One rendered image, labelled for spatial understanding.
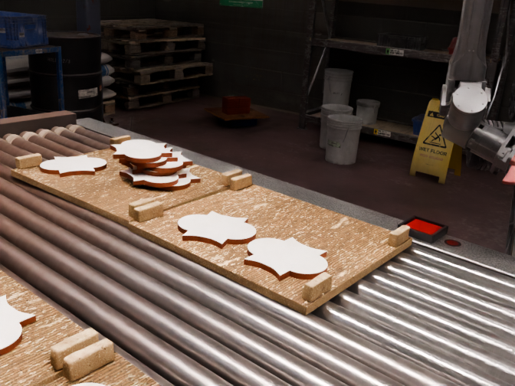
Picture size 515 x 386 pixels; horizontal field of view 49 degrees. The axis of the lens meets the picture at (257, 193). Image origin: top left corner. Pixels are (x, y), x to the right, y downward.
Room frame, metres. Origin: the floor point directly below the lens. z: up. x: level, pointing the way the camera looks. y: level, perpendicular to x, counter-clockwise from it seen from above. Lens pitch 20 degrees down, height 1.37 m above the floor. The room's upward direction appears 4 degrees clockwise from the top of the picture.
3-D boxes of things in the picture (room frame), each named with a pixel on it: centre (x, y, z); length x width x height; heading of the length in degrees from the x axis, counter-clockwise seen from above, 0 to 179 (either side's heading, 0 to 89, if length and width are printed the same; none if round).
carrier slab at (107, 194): (1.24, 0.30, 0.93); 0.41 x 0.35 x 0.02; 53
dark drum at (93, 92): (4.77, 1.66, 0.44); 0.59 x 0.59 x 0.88
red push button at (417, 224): (1.07, -0.34, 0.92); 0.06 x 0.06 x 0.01; 51
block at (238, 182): (1.21, 0.04, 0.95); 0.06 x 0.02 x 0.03; 141
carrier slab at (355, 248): (0.98, -0.03, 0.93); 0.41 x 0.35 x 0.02; 51
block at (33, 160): (1.25, 0.53, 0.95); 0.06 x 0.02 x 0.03; 143
